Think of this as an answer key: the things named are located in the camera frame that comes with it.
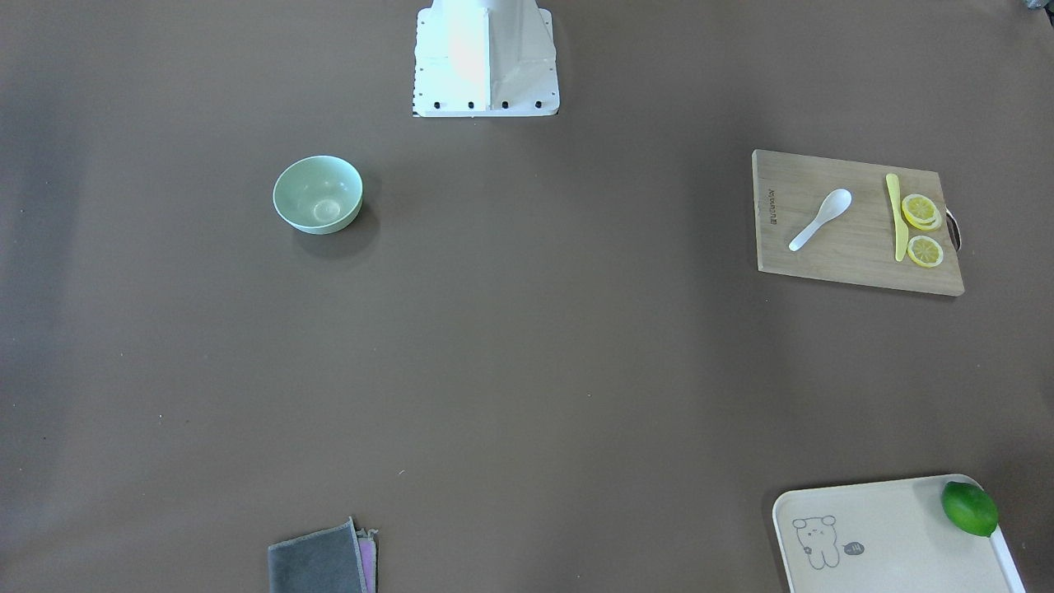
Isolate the lemon slice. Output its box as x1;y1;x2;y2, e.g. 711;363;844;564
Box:
901;193;944;231
906;234;944;268

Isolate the wooden cutting board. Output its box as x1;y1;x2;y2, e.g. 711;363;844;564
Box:
752;149;965;297

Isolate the green lime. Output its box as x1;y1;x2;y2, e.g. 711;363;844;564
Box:
940;481;999;538

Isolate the light green bowl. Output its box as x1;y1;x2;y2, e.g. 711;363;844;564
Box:
272;155;364;236

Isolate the upper lemon slice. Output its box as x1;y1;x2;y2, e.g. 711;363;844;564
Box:
901;193;944;231

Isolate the cream tray with bear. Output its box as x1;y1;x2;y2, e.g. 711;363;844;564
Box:
772;474;1024;592

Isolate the grey folded cloth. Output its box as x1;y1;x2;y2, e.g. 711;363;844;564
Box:
268;516;379;592

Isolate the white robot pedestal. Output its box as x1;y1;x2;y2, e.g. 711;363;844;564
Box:
412;1;561;118

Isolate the lower lemon slice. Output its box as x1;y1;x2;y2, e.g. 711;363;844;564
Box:
906;234;944;268

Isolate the yellow plastic knife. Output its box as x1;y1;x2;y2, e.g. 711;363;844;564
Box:
885;173;910;262

